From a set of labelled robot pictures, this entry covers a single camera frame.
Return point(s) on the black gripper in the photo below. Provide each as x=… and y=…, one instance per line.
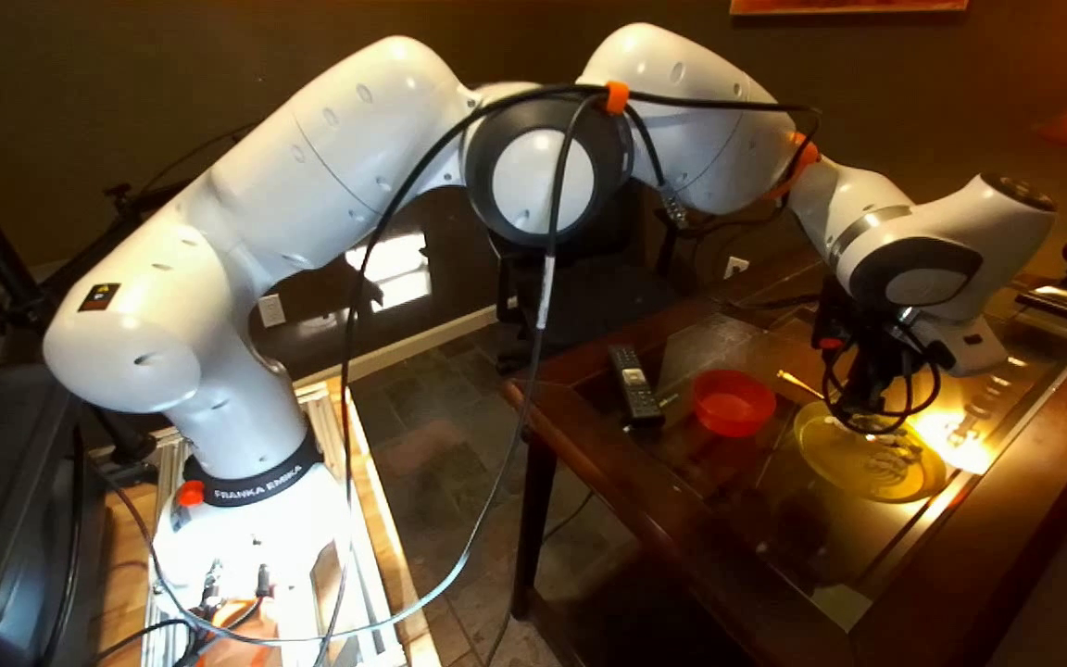
x=871, y=370

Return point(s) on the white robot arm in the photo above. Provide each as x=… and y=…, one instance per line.
x=160, y=324

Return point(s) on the yellow-green plate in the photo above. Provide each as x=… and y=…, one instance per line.
x=891, y=469

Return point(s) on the pink-red plastic bowl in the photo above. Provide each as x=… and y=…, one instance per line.
x=732, y=406

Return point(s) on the dark wooden glass-top desk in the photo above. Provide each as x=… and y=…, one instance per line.
x=807, y=544

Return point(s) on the black remote control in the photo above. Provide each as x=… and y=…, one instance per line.
x=634, y=383

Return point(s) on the white paper slip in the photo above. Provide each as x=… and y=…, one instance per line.
x=844, y=607

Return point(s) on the white wall outlet with plug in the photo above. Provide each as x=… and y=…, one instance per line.
x=735, y=264

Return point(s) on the framed picture on wall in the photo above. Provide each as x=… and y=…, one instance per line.
x=823, y=10

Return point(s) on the black camera tripod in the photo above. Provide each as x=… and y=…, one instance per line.
x=25, y=309

